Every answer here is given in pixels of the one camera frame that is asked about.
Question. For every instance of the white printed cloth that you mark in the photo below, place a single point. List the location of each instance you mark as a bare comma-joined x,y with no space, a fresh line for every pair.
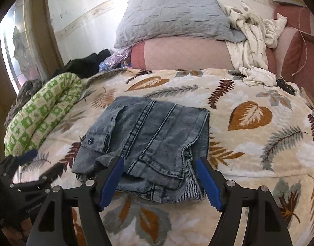
251,38

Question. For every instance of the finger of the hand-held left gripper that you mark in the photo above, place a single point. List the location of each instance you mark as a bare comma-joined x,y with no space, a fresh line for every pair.
53,173
27,156

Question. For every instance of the window with wooden frame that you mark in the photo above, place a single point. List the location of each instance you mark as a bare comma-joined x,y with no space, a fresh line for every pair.
17,43

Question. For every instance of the black cloth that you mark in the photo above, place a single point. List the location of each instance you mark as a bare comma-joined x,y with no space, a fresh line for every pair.
82,65

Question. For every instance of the red pink striped cushion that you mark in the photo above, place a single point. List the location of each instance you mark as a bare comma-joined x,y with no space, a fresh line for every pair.
298,51

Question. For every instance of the pink bolster cushion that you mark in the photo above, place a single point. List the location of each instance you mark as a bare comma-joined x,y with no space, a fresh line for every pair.
187,53

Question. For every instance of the grey quilted pillow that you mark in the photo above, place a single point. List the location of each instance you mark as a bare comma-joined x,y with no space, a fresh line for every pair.
172,18

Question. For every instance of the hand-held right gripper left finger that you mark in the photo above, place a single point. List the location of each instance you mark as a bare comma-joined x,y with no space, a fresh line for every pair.
111,180

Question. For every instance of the green patterned rolled blanket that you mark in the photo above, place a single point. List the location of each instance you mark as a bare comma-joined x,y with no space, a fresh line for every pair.
44,112

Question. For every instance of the small black object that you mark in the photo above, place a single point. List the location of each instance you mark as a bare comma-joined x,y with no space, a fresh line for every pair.
286,85

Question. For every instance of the crinkled plastic bag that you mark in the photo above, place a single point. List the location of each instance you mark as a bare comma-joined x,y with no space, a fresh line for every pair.
113,61

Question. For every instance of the yellow book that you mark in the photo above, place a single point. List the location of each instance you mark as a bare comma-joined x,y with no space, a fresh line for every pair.
287,0

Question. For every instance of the leaf print blanket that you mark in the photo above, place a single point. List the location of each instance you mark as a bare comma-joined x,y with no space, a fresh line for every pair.
249,153

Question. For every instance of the camouflage cloth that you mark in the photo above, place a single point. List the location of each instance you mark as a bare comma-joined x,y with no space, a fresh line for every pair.
26,93

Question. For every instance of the blue denim pants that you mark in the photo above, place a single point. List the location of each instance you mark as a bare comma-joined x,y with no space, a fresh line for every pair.
151,138

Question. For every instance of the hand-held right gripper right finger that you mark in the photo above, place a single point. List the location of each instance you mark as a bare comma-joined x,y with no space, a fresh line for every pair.
209,182

